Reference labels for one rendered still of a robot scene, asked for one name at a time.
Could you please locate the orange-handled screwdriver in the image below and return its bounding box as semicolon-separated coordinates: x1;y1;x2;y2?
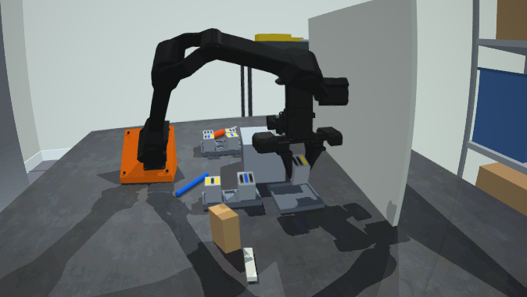
213;129;225;138

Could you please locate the grey flat panel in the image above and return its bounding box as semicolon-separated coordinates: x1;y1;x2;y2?
308;0;418;227

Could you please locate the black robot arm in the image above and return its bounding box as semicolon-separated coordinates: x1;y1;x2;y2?
137;28;349;170

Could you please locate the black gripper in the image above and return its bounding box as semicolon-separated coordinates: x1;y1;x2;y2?
252;106;342;179

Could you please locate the blue cylinder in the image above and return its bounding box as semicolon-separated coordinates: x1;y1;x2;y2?
175;173;209;196

